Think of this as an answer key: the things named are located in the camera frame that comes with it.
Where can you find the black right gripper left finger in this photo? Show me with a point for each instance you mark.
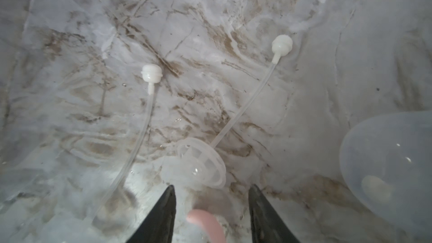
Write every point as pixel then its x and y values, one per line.
pixel 158 226

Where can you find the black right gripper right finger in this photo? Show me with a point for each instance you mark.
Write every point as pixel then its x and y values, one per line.
pixel 266 224

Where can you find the clear straw disc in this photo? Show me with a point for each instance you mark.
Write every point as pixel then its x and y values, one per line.
pixel 201 159
pixel 152 75

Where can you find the clear baby bottle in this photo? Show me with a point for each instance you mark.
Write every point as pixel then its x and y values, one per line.
pixel 386 162

